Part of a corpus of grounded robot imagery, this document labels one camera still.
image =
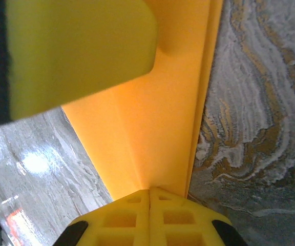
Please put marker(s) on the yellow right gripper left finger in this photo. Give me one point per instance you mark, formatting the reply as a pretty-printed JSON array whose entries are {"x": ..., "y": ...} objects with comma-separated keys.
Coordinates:
[{"x": 116, "y": 225}]

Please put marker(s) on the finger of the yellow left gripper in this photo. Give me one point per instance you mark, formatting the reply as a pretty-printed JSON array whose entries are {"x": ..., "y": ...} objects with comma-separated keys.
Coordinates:
[{"x": 73, "y": 51}]

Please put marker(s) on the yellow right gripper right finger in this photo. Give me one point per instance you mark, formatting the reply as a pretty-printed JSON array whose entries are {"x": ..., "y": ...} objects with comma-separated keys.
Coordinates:
[{"x": 188, "y": 225}]

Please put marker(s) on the orange paper sheet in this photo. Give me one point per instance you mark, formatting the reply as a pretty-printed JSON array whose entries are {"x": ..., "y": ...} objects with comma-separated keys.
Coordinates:
[{"x": 163, "y": 115}]

